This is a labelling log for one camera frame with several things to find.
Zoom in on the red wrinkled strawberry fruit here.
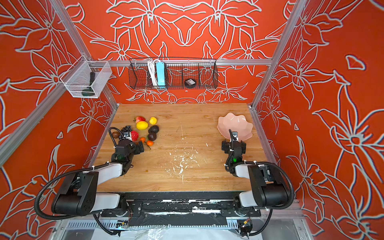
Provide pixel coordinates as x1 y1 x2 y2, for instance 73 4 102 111
130 131 139 142

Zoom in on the pink scalloped fruit bowl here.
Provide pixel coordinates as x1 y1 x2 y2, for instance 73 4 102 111
217 113 253 142

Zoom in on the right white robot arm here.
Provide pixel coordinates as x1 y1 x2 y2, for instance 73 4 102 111
221 140 295 210

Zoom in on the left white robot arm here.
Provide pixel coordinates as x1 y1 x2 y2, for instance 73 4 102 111
51 140 144 217

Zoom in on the brown kiwi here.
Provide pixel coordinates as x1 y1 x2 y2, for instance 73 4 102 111
112 131 121 139

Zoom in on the black grape bunch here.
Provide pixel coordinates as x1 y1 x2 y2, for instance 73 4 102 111
121 126 132 134

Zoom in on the large yellow lemon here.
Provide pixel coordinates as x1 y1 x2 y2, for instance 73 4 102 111
136 121 149 131

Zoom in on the red apple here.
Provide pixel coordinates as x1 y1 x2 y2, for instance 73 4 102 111
134 116 146 123

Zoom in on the dark avocado upper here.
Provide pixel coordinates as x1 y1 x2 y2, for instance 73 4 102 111
148 125 160 134

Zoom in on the small yellow lemon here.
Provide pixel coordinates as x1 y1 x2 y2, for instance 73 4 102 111
149 117 158 125

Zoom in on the dark green brush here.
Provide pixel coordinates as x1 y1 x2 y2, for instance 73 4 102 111
82 72 96 97

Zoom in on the clear plastic bin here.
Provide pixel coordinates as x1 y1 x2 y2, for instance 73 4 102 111
60 56 112 99

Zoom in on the black round puck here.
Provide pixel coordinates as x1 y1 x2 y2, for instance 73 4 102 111
184 79 197 89

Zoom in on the light blue box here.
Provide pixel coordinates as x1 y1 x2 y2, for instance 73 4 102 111
156 62 166 88

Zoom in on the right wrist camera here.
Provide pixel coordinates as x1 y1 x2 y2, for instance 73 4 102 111
230 131 239 142

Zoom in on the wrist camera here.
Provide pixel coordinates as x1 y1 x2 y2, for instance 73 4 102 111
119 132 132 141
230 131 239 142

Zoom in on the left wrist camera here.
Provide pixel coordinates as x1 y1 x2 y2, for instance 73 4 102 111
119 132 132 141

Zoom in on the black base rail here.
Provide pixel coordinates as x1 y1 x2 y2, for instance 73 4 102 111
102 191 261 228

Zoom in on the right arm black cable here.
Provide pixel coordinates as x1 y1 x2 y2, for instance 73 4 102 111
227 160 295 210

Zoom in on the black wire basket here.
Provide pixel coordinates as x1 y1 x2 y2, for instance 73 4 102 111
128 58 219 90

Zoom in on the white coiled cable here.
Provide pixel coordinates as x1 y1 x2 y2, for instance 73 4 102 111
147 59 159 87

